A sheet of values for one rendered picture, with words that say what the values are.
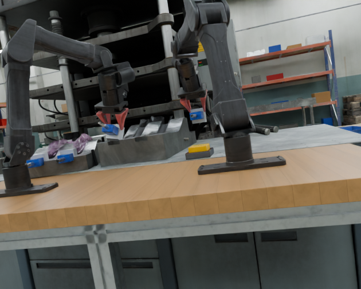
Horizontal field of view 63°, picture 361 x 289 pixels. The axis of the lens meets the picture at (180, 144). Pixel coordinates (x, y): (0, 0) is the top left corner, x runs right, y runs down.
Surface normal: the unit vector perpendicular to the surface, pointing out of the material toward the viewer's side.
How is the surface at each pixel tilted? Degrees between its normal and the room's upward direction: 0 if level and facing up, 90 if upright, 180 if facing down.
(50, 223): 90
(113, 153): 90
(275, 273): 90
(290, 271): 90
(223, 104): 78
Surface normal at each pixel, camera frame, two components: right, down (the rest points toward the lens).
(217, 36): 0.18, -0.15
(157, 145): -0.26, 0.13
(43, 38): 0.83, 0.04
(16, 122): 0.61, -0.21
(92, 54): 0.66, 0.02
